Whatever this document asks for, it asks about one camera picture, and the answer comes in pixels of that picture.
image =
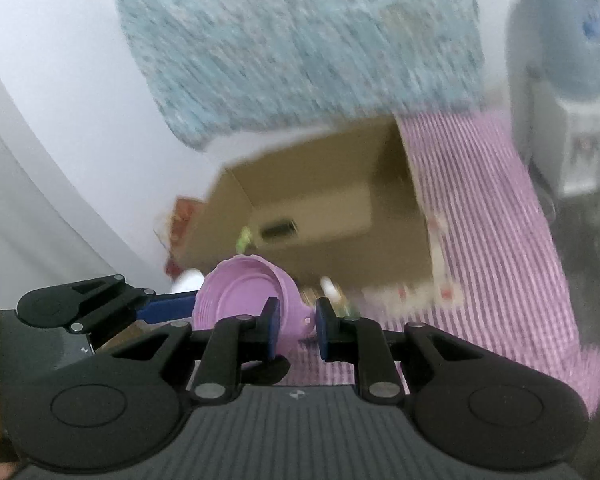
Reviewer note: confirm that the purple checkered tablecloth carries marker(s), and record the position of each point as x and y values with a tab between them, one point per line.
505	260

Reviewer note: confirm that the teal floral cloth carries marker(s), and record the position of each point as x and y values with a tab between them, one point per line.
305	50

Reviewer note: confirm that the blue water jug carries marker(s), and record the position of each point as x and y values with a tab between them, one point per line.
570	35

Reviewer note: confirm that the pink folding cup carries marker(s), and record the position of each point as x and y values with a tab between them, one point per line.
240	290

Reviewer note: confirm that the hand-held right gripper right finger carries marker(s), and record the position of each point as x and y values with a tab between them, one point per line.
324	330

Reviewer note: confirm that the white water dispenser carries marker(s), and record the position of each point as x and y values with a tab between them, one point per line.
575	150

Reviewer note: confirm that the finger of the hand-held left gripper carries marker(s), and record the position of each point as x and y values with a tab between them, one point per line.
165	307

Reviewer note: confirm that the brown cardboard box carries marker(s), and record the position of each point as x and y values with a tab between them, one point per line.
370	260

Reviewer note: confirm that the green dropper bottle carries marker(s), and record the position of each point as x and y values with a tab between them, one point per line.
342	302

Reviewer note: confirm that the green tube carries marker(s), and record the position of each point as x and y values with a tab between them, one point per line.
243	240

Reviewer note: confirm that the beige printed cloth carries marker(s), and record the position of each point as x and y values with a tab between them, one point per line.
447	265

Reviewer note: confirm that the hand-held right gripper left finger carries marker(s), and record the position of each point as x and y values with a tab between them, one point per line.
272	327

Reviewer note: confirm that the white bottle with green label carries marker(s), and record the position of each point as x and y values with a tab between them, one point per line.
187	281

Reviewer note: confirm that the black cylinder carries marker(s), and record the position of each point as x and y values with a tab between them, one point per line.
279	230

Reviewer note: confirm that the red gift bag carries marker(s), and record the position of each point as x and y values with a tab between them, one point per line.
182	225

